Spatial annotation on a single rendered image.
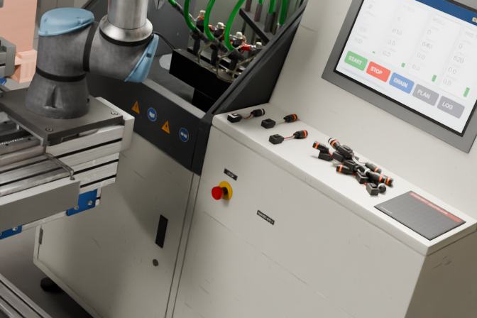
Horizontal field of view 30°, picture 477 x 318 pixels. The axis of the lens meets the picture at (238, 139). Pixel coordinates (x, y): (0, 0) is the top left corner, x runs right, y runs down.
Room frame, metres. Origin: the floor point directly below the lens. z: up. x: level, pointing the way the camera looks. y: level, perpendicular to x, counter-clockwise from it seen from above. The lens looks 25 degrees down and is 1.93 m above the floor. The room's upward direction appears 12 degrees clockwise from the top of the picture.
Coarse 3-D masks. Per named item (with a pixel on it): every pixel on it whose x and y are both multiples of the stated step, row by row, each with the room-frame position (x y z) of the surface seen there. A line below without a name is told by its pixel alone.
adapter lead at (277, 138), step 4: (296, 132) 2.10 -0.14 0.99; (300, 132) 2.10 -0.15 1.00; (304, 132) 2.11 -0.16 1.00; (272, 136) 2.04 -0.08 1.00; (276, 136) 2.04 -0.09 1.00; (280, 136) 2.05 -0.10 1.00; (292, 136) 2.09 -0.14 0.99; (296, 136) 2.09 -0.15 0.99; (300, 136) 2.09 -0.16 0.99; (304, 136) 2.10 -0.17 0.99; (268, 140) 2.04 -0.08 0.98; (272, 140) 2.03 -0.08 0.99; (276, 140) 2.03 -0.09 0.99; (280, 140) 2.04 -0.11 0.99
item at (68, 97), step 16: (32, 80) 1.84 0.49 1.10; (48, 80) 1.81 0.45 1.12; (64, 80) 1.81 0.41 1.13; (80, 80) 1.84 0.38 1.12; (32, 96) 1.81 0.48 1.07; (48, 96) 1.80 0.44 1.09; (64, 96) 1.81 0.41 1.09; (80, 96) 1.83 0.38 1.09; (48, 112) 1.79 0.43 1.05; (64, 112) 1.80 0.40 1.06; (80, 112) 1.83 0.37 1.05
